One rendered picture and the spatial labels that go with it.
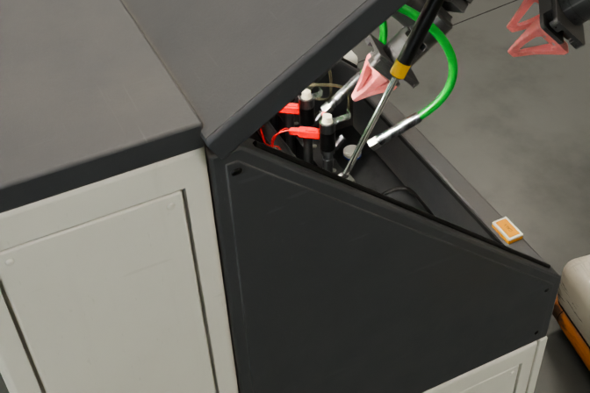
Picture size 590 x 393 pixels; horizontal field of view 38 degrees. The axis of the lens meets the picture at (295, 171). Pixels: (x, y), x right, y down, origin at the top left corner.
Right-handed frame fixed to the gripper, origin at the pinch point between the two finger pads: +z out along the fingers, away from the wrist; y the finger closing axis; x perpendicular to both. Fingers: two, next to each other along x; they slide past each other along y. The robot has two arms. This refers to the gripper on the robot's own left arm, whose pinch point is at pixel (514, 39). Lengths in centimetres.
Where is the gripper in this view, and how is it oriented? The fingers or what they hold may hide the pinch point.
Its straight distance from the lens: 129.5
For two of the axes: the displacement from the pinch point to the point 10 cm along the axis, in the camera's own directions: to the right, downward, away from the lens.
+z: -6.6, 3.8, 6.5
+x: 7.4, 4.6, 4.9
